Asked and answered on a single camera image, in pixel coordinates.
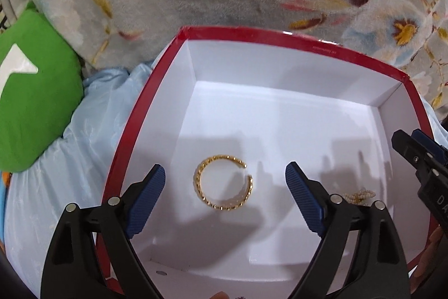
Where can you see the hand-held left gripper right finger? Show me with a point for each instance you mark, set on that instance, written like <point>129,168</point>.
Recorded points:
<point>302,201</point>

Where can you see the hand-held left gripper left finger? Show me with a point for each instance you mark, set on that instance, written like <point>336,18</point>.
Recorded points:
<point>147,201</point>

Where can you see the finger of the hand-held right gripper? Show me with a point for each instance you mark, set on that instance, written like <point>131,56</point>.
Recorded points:
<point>406,146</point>
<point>430,152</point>

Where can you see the red cardboard box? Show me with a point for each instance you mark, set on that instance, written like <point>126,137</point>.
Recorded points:
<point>280,117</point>

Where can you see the pearl and gold earring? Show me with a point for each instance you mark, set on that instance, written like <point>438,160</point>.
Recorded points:
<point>355,196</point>

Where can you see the light blue palm-print sheet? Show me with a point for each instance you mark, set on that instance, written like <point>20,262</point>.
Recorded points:
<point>87,145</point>

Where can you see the green pillow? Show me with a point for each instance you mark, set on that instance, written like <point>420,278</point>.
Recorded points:
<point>42,103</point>

